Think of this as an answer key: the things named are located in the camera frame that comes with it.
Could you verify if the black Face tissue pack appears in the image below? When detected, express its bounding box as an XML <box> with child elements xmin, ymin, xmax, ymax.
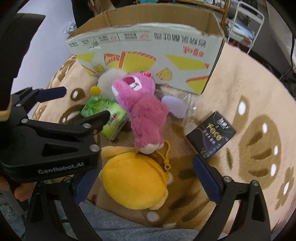
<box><xmin>186</xmin><ymin>111</ymin><xmax>236</xmax><ymax>160</ymax></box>

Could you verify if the white fluffy plush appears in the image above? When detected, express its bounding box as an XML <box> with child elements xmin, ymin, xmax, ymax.
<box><xmin>90</xmin><ymin>68</ymin><xmax>127</xmax><ymax>99</ymax></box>

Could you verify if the pink bear plush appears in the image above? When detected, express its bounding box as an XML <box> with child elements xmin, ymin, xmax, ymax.
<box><xmin>111</xmin><ymin>71</ymin><xmax>169</xmax><ymax>154</ymax></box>

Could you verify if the person's hand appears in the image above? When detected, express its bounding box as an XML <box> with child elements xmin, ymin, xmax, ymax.
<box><xmin>0</xmin><ymin>177</ymin><xmax>35</xmax><ymax>202</ymax></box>

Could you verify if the green tissue pack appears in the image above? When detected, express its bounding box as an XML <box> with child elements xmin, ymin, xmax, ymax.
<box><xmin>81</xmin><ymin>96</ymin><xmax>129</xmax><ymax>141</ymax></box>

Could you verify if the plastic bag of toys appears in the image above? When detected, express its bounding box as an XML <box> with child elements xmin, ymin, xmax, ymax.
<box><xmin>63</xmin><ymin>21</ymin><xmax>77</xmax><ymax>36</ymax></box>

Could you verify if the cardboard box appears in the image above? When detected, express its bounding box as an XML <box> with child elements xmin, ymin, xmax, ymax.
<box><xmin>66</xmin><ymin>4</ymin><xmax>225</xmax><ymax>95</ymax></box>

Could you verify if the white rolling cart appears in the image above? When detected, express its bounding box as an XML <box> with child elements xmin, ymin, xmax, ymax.
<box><xmin>225</xmin><ymin>1</ymin><xmax>265</xmax><ymax>54</ymax></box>

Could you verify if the yellow dog plush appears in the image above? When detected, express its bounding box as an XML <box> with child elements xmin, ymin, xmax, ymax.
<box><xmin>98</xmin><ymin>146</ymin><xmax>169</xmax><ymax>210</ymax></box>

